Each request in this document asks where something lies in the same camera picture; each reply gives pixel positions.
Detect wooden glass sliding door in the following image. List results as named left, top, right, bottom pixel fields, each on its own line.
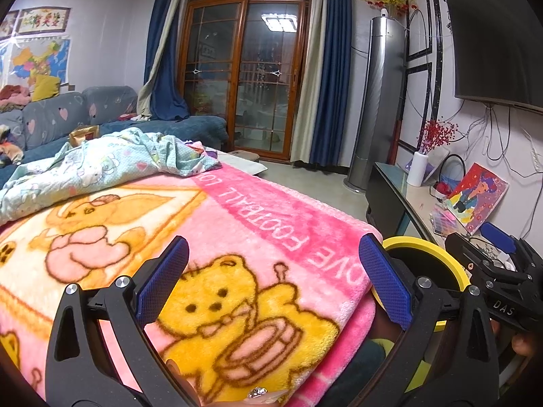
left=177, top=0, right=313, bottom=160

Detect pile of red clothes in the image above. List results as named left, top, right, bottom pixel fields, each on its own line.
left=0, top=85, right=33, bottom=108

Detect framed embroidery picture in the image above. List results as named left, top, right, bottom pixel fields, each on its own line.
left=17, top=6, right=71, bottom=35
left=0, top=9, right=20, bottom=37

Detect white top coffee table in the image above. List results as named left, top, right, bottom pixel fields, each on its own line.
left=222, top=150, right=269, bottom=177

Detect blue heart patterned sofa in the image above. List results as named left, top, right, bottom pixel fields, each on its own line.
left=0, top=85, right=230, bottom=187

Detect colourful figure painting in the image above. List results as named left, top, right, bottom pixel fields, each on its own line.
left=447, top=162, right=510, bottom=237

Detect pink bear printed blanket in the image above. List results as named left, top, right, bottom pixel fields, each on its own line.
left=0, top=161, right=385, bottom=407

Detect person's left hand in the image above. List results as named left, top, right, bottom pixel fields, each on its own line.
left=165, top=358, right=290, bottom=407

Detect person's right hand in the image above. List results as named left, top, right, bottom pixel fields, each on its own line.
left=511, top=331, right=542, bottom=357

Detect red berry branches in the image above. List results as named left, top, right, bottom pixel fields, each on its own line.
left=418, top=119, right=460, bottom=156

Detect person's dark clothing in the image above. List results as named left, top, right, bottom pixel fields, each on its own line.
left=322, top=335, right=392, bottom=407

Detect pink pencil box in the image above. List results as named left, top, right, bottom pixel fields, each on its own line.
left=430, top=205, right=460, bottom=237

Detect silver tower air conditioner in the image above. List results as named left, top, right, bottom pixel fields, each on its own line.
left=343, top=16, right=409, bottom=192

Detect light blue printed quilt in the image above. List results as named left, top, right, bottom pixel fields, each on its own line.
left=0, top=127, right=222, bottom=226

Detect blue curtain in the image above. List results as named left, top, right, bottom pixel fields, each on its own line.
left=144, top=0, right=192, bottom=122
left=309, top=0, right=354, bottom=167

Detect white vase red berries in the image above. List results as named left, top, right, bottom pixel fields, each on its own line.
left=405, top=148, right=451, bottom=184

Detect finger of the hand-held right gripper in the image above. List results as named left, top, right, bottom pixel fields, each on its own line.
left=481, top=222, right=543, bottom=281
left=445, top=233, right=531, bottom=294

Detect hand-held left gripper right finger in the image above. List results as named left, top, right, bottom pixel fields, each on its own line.
left=358, top=233, right=501, bottom=407

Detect country map poster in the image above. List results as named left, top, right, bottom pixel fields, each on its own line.
left=11, top=38, right=71, bottom=86

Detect black cable ring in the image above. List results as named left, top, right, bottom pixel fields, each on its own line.
left=439, top=154, right=467, bottom=187

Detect black frame wall decoration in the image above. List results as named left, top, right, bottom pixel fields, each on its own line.
left=394, top=0, right=445, bottom=154

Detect golden gift bag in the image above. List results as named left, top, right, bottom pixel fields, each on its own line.
left=69, top=125, right=101, bottom=146

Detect yellow round trash bin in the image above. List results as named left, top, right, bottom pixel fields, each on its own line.
left=372, top=237, right=473, bottom=394

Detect yellow pillow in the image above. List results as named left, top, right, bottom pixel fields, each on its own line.
left=32, top=74, right=61, bottom=103

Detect beige curtain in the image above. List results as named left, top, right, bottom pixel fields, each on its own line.
left=136, top=0, right=193, bottom=120
left=289, top=0, right=330, bottom=162

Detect dark glass tv cabinet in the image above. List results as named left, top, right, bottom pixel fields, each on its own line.
left=366, top=162, right=476, bottom=247

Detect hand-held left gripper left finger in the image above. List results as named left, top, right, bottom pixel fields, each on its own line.
left=44, top=236, right=200, bottom=407

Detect wall mounted television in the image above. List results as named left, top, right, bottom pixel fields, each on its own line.
left=445, top=0, right=543, bottom=116

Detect colourful patterned cloth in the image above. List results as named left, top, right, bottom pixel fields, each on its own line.
left=0, top=125, right=25, bottom=167

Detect hanging black tv cables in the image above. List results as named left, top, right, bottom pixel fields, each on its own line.
left=462, top=104, right=543, bottom=179

